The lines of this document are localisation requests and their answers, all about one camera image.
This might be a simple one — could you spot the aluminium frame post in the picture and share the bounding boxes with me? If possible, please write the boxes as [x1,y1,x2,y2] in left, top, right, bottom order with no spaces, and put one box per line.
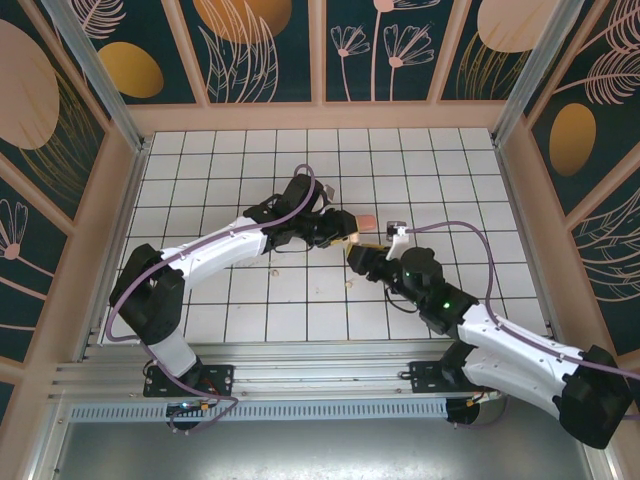
[39,0,151,154]
[489,0,586,149]

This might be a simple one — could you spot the grey metal sheet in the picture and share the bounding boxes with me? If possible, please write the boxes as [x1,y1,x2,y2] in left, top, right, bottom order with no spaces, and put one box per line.
[24,394,621,480]

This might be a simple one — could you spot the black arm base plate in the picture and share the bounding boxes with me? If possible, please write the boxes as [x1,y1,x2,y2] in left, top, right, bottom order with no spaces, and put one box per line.
[408,359,501,396]
[143,363,236,399]

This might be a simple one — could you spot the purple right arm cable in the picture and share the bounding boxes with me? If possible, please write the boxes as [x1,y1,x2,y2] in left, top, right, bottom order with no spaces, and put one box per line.
[404,220,640,431]

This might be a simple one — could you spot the aluminium table side rail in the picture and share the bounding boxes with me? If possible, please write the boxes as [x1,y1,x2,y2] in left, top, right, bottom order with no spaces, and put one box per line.
[74,139,154,364]

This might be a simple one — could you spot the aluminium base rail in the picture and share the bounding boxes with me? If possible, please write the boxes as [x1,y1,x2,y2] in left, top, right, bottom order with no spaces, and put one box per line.
[49,342,596,406]

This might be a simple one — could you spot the slotted grey cable duct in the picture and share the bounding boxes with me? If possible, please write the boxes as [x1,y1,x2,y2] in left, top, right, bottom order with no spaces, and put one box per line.
[67,399,449,424]

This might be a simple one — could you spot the small connector with wires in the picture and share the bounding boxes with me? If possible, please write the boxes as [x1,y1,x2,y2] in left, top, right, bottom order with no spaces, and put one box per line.
[167,398,224,419]
[467,387,501,409]

